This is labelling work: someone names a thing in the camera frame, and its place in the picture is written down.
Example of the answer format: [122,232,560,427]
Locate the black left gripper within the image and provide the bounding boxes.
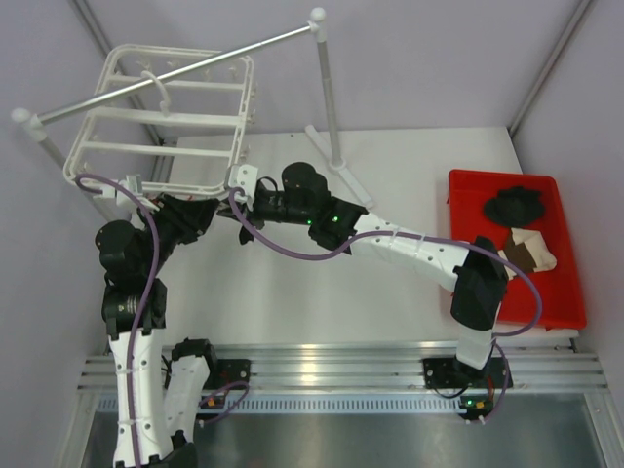
[139,190,219,275]

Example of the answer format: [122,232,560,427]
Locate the black white-striped sock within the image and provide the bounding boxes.
[239,225,254,246]

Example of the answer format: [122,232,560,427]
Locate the white plastic clip hanger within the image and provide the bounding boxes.
[63,44,255,198]

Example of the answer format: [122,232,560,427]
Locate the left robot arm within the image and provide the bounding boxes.
[96,195,220,467]

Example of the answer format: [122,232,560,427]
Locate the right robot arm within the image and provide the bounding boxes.
[224,162,508,387]

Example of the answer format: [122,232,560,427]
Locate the silver clothes rack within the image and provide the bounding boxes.
[11,8,373,208]

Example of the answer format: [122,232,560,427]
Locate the black sock bundle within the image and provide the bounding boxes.
[483,186,545,228]

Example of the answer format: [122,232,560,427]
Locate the brown cream striped sock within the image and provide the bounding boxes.
[498,228,558,274]

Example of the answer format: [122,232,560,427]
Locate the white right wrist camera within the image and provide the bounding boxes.
[224,164,258,197]

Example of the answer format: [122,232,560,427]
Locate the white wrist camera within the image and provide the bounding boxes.
[97,175,143,211]
[224,164,258,197]

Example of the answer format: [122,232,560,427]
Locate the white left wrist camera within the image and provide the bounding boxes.
[97,175,143,211]

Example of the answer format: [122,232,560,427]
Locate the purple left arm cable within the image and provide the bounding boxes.
[77,174,162,467]

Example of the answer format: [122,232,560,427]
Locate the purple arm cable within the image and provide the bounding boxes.
[228,187,544,425]
[77,174,162,467]

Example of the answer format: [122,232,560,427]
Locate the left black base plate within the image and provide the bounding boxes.
[204,359,252,390]

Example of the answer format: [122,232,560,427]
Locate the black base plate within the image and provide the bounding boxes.
[422,357,514,391]
[204,359,252,390]

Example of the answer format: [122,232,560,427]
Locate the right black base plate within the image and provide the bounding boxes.
[422,357,514,391]

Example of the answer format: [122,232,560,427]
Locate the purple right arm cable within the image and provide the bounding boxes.
[228,187,544,425]

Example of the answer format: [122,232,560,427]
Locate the aluminium mounting rail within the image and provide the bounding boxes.
[77,340,610,391]

